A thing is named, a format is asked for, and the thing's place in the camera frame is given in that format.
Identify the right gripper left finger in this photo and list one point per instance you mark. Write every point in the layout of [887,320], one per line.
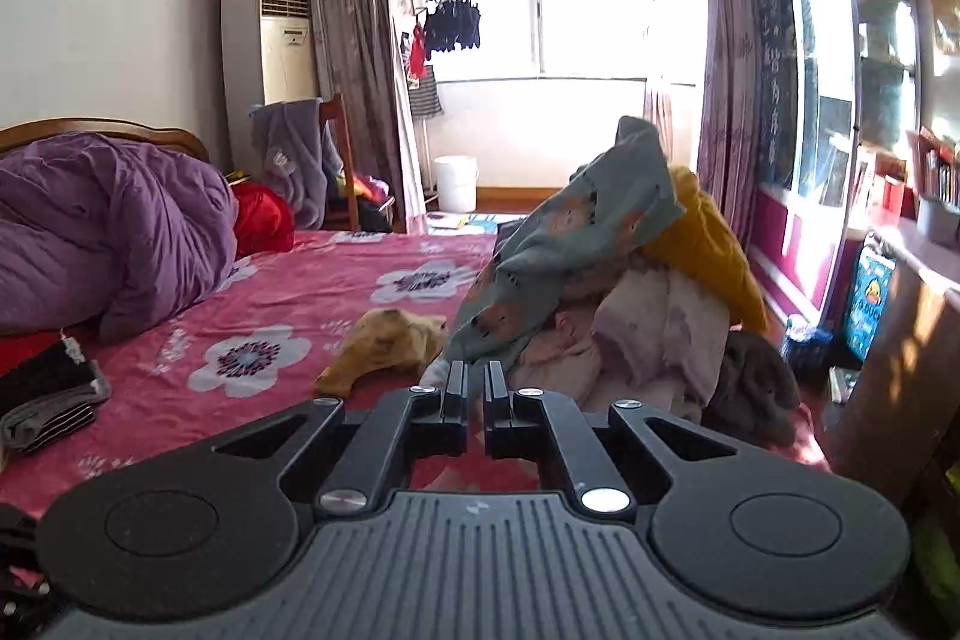
[383,443]

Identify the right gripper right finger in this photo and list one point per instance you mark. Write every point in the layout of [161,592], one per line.
[550,430]

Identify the folded dark clothes stack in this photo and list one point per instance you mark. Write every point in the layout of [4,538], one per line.
[50,389]

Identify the small yellow brown garment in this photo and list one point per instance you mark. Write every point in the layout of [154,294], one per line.
[383,339]

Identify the white purple floral garment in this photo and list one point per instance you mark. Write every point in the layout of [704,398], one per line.
[648,333]

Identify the teal printed pajama garment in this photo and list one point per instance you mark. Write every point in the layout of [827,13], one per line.
[610,208]

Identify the pink floral bed blanket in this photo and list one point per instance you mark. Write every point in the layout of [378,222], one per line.
[256,346]

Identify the wooden chair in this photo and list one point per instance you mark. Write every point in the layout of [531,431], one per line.
[355,201]

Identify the white bucket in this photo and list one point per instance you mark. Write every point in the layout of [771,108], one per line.
[456,182]

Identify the mustard yellow garment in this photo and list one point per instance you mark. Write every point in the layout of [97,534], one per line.
[701,246]

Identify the red garment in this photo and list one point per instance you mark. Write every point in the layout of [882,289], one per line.
[265,222]

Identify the grey cloth on chair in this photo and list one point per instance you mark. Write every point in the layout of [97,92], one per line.
[288,141]

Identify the cluttered desk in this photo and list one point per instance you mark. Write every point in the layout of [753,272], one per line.
[905,400]

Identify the purple quilt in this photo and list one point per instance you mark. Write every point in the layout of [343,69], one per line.
[122,234]

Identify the white standing air conditioner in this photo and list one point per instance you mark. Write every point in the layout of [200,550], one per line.
[268,57]

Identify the hanging dark socks rack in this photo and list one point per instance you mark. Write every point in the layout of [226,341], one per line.
[454,25]

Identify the glass display cabinet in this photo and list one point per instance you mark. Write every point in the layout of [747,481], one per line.
[838,85]

